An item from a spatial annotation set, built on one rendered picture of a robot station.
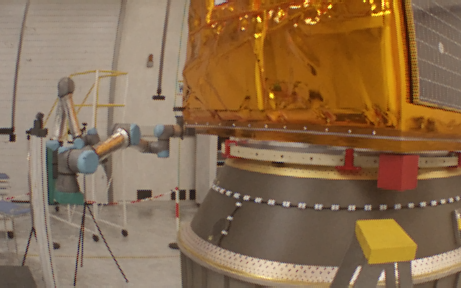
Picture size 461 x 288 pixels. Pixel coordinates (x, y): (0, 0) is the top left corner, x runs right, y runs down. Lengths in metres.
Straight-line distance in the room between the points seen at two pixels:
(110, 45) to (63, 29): 1.35
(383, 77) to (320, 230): 0.74
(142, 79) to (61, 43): 2.36
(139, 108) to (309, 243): 8.24
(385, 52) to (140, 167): 8.70
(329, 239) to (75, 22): 8.37
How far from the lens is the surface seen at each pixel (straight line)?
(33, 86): 9.35
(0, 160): 9.35
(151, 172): 10.13
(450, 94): 1.97
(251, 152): 2.28
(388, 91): 1.66
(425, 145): 1.83
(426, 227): 2.09
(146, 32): 10.15
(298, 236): 2.01
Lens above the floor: 1.83
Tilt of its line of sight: 2 degrees down
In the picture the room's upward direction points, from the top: 2 degrees clockwise
